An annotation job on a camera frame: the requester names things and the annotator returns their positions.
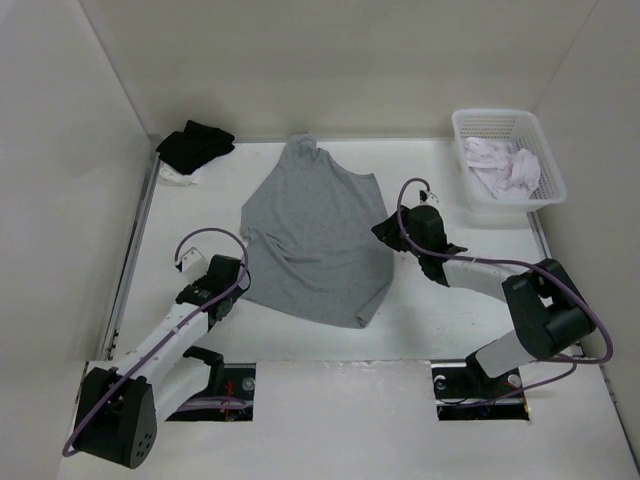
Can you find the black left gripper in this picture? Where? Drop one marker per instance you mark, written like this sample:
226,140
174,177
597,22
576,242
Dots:
235,295

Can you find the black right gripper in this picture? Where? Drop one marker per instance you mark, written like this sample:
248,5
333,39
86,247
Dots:
386,231

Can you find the grey tank top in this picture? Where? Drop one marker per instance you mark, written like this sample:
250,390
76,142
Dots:
312,252

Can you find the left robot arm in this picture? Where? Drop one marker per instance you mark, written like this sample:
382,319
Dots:
121,405

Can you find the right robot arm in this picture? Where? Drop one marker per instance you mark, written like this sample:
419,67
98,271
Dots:
544,305

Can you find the pink tank top in basket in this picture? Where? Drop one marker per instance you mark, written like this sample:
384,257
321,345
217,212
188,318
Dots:
507,176

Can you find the folded white tank top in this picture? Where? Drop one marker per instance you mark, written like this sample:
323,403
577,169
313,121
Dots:
170,177

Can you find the folded black tank top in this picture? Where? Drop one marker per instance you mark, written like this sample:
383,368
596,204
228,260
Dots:
196,145

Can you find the white plastic laundry basket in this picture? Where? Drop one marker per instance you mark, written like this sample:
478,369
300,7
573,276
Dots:
516,129

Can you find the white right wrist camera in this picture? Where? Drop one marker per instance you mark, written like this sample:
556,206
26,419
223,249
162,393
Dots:
427,197

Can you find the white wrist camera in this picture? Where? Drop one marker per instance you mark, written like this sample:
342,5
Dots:
192,263
427,197

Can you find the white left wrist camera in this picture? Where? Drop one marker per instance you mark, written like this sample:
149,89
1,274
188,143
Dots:
192,263

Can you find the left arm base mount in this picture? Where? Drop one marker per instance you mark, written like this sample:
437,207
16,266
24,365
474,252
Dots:
228,396

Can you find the right metal table rail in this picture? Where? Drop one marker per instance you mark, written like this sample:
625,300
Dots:
540,239

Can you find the metal table rail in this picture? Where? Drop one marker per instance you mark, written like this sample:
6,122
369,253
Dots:
540,239
116,311

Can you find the left metal table rail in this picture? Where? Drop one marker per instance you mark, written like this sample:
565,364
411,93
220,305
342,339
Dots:
116,311

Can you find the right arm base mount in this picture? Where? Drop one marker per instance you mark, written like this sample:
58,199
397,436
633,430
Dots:
460,396

